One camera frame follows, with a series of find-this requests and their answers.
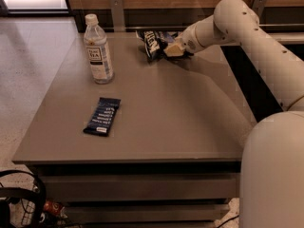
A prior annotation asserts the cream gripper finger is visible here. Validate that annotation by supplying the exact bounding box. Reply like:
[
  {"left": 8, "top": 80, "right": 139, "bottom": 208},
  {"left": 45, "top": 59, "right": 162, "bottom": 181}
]
[
  {"left": 173, "top": 37, "right": 186, "bottom": 50},
  {"left": 164, "top": 45, "right": 185, "bottom": 58}
]

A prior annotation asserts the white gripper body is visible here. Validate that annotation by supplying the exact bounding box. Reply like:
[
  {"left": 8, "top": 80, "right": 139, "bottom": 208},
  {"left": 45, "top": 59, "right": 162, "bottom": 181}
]
[{"left": 180, "top": 25, "right": 204, "bottom": 53}]

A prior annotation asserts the blue chip bag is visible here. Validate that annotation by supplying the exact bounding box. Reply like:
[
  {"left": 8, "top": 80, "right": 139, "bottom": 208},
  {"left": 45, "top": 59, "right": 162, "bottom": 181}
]
[{"left": 136, "top": 30, "right": 178, "bottom": 62}]

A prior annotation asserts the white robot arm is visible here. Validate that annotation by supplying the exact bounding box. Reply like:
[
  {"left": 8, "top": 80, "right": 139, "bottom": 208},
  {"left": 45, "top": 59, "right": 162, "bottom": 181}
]
[{"left": 165, "top": 0, "right": 304, "bottom": 228}]

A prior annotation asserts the clear tea bottle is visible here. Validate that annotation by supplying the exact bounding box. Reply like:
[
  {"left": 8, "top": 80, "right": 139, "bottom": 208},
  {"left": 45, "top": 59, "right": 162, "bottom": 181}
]
[{"left": 84, "top": 13, "right": 114, "bottom": 85}]

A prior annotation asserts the grey drawer cabinet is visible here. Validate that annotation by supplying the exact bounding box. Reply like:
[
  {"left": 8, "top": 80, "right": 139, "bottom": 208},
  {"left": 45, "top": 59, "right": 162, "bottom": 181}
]
[{"left": 13, "top": 33, "right": 254, "bottom": 228}]

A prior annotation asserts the dark blue snack bar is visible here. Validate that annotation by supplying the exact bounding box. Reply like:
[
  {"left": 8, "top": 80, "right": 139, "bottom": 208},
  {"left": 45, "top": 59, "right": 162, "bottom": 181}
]
[{"left": 83, "top": 97, "right": 121, "bottom": 137}]

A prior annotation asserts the orange snack packet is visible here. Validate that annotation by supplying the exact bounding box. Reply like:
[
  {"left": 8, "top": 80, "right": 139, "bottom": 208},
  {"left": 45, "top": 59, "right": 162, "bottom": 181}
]
[{"left": 43, "top": 200, "right": 66, "bottom": 218}]

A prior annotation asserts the left metal bracket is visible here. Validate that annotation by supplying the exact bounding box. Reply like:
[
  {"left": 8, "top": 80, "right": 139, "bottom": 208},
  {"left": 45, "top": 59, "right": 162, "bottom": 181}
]
[{"left": 110, "top": 0, "right": 125, "bottom": 32}]

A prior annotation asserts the metal bracket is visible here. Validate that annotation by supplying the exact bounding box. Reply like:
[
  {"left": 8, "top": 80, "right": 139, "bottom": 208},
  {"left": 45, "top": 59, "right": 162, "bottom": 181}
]
[
  {"left": 110, "top": 0, "right": 125, "bottom": 32},
  {"left": 251, "top": 0, "right": 267, "bottom": 17}
]

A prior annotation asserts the right metal bracket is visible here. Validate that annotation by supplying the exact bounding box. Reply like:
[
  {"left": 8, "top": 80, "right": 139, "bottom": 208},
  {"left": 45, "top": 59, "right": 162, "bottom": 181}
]
[{"left": 251, "top": 0, "right": 267, "bottom": 17}]

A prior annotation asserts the black cable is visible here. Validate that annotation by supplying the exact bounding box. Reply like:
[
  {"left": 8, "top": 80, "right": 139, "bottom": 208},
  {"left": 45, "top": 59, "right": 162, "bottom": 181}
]
[{"left": 216, "top": 214, "right": 240, "bottom": 228}]

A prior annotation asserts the black wire basket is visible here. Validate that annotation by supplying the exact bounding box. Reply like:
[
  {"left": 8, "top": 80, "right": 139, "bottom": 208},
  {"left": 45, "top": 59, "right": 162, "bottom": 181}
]
[{"left": 0, "top": 170, "right": 47, "bottom": 228}]

